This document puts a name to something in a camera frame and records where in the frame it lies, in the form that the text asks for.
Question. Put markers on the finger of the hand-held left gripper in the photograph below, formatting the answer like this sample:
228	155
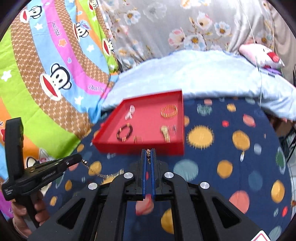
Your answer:
69	166
69	158

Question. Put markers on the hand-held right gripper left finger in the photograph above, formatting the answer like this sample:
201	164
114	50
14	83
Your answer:
144	173

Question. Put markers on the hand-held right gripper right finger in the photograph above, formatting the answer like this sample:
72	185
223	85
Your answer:
153	173

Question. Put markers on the gold wrist watch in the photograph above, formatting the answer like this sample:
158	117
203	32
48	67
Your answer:
165	135

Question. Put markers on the red cardboard box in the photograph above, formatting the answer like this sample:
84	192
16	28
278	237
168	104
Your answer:
150	125

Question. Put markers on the wide gold bangle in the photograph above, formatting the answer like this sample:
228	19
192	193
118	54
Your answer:
165	114

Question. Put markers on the person's left hand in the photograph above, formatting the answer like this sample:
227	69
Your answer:
42	209

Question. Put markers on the navy planet printed bedsheet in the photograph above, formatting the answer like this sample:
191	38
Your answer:
226	148

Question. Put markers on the cartoon monkey printed blanket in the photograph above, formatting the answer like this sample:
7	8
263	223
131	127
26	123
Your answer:
46	58

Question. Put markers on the light blue pillow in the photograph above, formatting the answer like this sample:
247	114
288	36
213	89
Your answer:
196	74

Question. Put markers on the grey floral bedding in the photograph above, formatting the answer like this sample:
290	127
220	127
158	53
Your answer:
173	23

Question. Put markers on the pink plush pillow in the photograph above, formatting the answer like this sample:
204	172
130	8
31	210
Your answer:
259	53

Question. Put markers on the beige curtain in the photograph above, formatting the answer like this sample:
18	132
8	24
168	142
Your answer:
283	41

